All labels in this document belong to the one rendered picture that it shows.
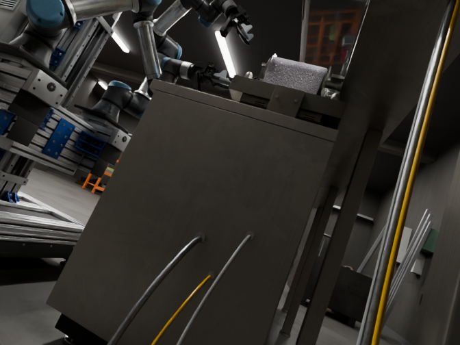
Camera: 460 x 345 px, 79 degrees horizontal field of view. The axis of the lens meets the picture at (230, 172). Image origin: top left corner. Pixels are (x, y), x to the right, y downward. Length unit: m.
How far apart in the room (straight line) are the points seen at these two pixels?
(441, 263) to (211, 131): 0.72
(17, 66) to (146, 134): 0.59
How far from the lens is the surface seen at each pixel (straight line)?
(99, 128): 1.68
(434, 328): 0.34
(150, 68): 1.51
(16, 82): 1.32
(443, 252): 0.36
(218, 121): 0.92
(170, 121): 0.98
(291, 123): 0.89
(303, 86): 1.26
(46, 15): 1.33
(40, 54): 1.43
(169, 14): 1.76
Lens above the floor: 0.50
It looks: 11 degrees up
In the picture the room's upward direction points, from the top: 23 degrees clockwise
